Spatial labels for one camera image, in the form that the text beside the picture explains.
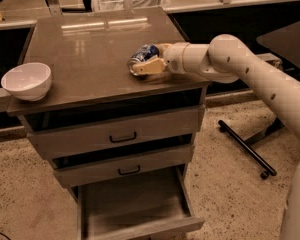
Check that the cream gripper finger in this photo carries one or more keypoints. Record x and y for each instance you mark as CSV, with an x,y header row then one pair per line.
x,y
154,65
162,47

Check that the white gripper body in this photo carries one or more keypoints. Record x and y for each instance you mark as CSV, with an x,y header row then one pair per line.
x,y
174,58

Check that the blue pepsi can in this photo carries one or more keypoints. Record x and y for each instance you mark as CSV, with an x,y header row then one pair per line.
x,y
142,55

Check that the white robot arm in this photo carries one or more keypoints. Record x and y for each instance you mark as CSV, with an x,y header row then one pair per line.
x,y
226,59

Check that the grey drawer cabinet with counter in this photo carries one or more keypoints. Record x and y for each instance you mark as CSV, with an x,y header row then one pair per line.
x,y
91,83

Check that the top grey drawer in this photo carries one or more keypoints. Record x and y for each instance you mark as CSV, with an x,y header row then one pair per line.
x,y
75,140

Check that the middle grey drawer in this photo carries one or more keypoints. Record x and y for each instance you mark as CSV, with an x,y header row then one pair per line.
x,y
124,166

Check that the open bottom grey drawer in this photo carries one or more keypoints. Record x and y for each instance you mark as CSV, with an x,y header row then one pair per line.
x,y
145,206

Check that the white bowl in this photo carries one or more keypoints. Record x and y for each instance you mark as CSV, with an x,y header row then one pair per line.
x,y
29,81

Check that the white wire basket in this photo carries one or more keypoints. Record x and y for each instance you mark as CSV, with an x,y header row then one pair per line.
x,y
113,5

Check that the grey side rail ledge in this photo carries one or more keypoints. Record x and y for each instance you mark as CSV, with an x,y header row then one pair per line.
x,y
271,59

